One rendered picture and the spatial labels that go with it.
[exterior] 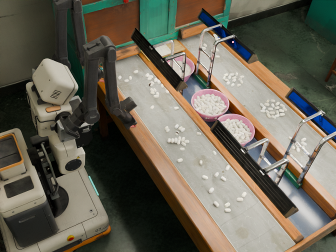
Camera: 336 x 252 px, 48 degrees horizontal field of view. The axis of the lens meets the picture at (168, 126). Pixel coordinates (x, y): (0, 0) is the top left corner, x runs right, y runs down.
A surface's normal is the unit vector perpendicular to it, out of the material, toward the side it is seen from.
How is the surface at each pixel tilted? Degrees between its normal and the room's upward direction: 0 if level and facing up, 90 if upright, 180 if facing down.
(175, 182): 0
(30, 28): 90
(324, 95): 0
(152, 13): 90
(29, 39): 90
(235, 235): 0
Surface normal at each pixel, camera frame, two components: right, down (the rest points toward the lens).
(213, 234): 0.04, -0.66
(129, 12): 0.51, 0.66
